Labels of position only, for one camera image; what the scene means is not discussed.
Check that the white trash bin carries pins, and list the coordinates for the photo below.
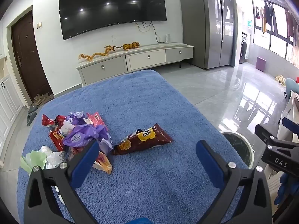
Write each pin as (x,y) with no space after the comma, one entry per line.
(238,144)

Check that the blue fluffy blanket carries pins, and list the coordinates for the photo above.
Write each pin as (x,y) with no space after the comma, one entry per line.
(149,179)

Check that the orange snack wrapper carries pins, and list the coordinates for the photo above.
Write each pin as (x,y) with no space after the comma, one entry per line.
(104,164)

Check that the golden dragon figurine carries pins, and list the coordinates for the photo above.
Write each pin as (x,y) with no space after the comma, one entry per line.
(93,56)
(109,49)

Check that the black framed window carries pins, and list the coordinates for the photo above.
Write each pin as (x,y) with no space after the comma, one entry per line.
(280,44)

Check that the black wall television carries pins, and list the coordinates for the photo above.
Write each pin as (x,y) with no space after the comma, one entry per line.
(112,7)

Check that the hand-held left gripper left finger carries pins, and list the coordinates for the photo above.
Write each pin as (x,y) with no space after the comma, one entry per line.
(85,165)

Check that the pair of beige shoes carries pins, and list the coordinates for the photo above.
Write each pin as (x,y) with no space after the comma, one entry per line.
(42,98)

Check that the purple stool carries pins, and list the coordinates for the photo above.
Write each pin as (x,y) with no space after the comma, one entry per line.
(261,64)

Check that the grey white television cabinet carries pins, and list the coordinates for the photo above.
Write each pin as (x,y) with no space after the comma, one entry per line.
(140,59)

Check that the yellow cloth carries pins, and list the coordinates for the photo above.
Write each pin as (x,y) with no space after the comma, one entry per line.
(280,79)

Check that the teal chair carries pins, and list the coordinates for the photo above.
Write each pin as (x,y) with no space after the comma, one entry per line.
(290,86)

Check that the red and white wrapper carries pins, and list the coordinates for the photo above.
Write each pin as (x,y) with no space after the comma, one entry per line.
(48,120)

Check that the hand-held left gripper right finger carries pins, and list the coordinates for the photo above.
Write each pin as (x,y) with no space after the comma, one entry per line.
(209,163)

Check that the purple plastic wrapper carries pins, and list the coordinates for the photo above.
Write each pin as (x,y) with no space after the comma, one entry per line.
(81,137)

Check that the washing machine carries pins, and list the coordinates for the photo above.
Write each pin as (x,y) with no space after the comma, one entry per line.
(244,49)

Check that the dark brown door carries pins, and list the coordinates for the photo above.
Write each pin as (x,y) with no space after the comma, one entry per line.
(30,58)

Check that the wall light switch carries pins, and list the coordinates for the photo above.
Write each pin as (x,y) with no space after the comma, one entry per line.
(39,24)

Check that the lilac crumpled wrapper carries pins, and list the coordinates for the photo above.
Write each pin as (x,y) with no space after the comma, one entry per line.
(76,117)

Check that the grey double door fridge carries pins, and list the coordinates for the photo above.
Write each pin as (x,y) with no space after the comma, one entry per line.
(210,28)

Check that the green plastic bag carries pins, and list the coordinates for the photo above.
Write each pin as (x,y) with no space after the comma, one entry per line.
(31,162)

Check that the golden tiger figurine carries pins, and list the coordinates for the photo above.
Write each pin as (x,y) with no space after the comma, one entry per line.
(130,46)

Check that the white table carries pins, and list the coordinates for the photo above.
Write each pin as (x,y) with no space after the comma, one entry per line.
(289,114)

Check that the person's right hand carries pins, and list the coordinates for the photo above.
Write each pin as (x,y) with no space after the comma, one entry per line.
(288,187)

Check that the red foil snack packet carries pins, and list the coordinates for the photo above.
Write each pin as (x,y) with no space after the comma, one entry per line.
(56,141)

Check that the red carton box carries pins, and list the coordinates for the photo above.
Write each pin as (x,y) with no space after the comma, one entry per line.
(97,120)

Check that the grey slipper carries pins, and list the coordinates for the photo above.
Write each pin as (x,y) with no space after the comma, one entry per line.
(31,119)
(33,109)

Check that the white panelled cabinet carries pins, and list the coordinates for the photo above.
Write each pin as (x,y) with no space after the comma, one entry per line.
(8,107)

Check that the row of hanging clothes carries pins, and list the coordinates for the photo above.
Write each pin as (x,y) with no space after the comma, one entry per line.
(271,16)

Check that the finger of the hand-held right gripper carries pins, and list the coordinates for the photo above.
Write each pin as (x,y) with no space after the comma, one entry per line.
(290,124)
(275,138)

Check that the white power strip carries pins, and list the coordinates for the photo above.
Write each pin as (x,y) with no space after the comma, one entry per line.
(167,38)

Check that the brown snack bag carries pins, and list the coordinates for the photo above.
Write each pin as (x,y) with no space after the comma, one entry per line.
(142,141)

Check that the dark red shiny wrapper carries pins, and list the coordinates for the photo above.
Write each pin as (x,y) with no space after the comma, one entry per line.
(61,120)

